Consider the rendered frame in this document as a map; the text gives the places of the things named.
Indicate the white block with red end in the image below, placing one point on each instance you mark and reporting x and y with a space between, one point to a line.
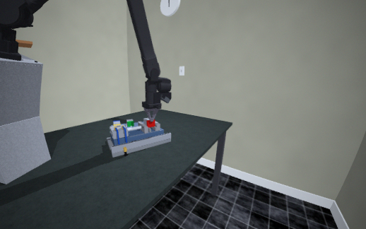
147 122

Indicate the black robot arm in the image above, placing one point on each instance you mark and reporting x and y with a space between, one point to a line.
19 14

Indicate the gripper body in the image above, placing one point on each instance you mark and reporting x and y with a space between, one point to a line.
150 101

